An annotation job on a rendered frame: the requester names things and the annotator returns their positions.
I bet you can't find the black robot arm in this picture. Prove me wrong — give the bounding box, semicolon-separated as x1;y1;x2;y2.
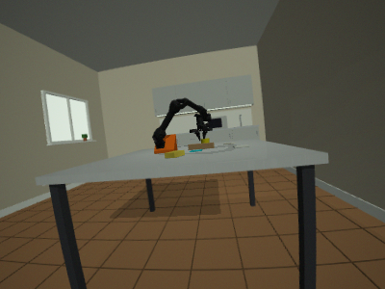
152;97;212;149

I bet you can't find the olive yellow block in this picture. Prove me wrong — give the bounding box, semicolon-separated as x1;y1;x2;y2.
165;150;185;158

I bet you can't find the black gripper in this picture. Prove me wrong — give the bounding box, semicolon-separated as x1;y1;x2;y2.
190;121;213;140

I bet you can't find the brown wooden beam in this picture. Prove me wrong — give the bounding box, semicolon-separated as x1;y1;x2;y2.
188;143;215;150

